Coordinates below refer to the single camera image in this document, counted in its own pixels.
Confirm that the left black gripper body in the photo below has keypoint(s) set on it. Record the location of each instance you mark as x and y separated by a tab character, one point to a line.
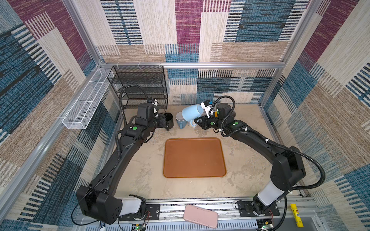
158	122

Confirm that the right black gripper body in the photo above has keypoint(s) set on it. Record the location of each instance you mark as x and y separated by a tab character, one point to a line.
214	122

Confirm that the black mug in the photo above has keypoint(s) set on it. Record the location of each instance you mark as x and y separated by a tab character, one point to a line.
169	122

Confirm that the light blue mug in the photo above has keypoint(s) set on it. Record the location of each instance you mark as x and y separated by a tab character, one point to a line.
192	112

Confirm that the blue patterned mug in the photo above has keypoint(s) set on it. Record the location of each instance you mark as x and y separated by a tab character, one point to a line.
181	122

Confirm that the white faceted mug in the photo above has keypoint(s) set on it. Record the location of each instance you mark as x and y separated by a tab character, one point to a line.
193	124

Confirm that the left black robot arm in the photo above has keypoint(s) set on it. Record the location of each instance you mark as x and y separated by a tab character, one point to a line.
97	200

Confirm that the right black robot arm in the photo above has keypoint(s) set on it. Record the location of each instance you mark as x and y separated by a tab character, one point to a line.
287	162

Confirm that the brown serving tray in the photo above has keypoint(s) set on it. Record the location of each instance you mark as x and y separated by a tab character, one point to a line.
194	158

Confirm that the black mesh shelf rack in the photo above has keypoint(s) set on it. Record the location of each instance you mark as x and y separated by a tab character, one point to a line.
150	78

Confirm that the pink pouch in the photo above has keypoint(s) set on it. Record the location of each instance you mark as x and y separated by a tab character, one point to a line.
201	216

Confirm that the white wire wall basket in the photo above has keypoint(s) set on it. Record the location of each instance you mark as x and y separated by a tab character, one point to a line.
83	109

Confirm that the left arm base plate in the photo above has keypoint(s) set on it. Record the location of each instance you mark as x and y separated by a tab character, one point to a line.
153	212

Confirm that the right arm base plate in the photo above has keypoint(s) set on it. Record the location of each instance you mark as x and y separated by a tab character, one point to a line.
245	208

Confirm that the yellow marker right rail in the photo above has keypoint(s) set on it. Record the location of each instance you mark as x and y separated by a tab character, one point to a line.
296	215

